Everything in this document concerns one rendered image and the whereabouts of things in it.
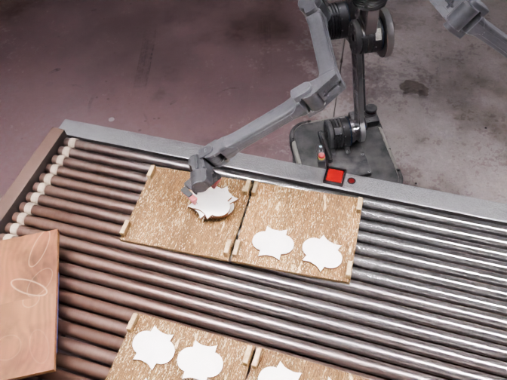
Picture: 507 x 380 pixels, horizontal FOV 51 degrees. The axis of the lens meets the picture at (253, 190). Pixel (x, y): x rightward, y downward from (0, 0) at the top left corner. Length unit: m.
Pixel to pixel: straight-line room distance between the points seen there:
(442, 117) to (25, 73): 3.00
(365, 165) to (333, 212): 1.06
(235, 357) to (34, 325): 0.62
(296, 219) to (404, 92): 2.03
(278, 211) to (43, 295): 0.84
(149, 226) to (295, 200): 0.54
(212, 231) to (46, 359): 0.68
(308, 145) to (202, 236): 1.31
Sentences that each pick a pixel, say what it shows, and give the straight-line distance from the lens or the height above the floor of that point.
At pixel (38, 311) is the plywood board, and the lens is 1.84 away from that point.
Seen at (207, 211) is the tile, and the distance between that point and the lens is 1.93.
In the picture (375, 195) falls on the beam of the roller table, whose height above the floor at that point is 0.91.
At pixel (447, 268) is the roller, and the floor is 0.92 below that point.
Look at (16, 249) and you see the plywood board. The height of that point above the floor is 1.04.
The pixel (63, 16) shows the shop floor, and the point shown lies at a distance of 4.89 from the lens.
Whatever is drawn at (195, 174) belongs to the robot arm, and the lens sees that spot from 1.77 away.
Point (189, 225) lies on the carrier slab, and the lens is 1.97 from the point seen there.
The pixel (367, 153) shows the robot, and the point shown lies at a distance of 3.08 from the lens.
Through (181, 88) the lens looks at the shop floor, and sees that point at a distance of 3.89.
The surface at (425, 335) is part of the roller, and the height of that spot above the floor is 0.91.
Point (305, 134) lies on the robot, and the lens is 3.15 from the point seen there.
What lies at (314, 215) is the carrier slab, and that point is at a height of 0.94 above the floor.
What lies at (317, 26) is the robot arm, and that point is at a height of 1.46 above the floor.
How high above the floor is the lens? 2.56
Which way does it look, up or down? 53 degrees down
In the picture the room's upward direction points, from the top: 7 degrees counter-clockwise
